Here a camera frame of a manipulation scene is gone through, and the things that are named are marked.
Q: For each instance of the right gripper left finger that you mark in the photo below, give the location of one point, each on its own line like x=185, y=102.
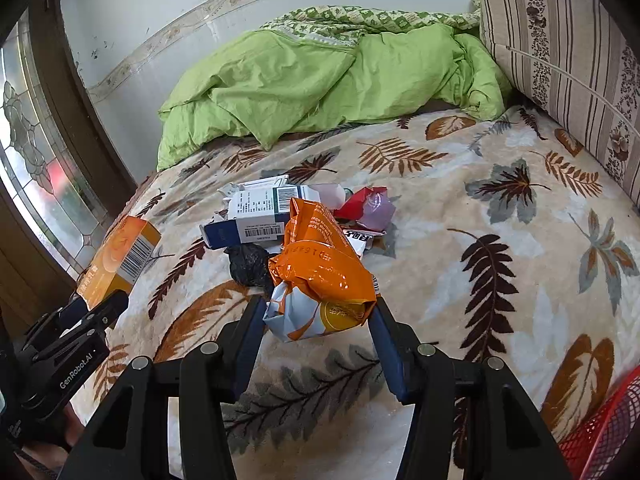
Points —
x=127, y=436

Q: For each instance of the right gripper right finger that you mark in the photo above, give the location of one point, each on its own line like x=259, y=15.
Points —
x=507, y=437

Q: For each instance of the orange snack bag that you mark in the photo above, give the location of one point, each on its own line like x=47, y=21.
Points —
x=320, y=285

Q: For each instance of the red mesh trash basket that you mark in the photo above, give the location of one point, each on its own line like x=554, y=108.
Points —
x=594, y=445

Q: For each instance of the orange medicine box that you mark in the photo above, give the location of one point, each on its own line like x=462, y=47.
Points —
x=119, y=261

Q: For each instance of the stained glass window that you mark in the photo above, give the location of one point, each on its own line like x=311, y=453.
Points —
x=37, y=169

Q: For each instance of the leaf pattern fleece blanket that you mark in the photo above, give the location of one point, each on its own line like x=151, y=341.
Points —
x=507, y=241

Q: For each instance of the black crumpled plastic bag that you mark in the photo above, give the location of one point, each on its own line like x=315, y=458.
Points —
x=248, y=266

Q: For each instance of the blue white carton box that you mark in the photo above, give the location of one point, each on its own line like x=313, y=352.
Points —
x=257, y=215

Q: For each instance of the red white snack wrapper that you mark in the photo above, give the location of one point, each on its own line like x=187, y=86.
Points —
x=362, y=240

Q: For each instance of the red purple foil wrapper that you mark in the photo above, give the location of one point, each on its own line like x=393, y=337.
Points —
x=369, y=208

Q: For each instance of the white flat box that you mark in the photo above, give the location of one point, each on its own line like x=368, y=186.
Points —
x=228, y=190

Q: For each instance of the green quilt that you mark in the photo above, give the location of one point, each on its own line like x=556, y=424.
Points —
x=316, y=68

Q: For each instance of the striped floral cushion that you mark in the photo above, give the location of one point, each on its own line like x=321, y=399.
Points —
x=571, y=59

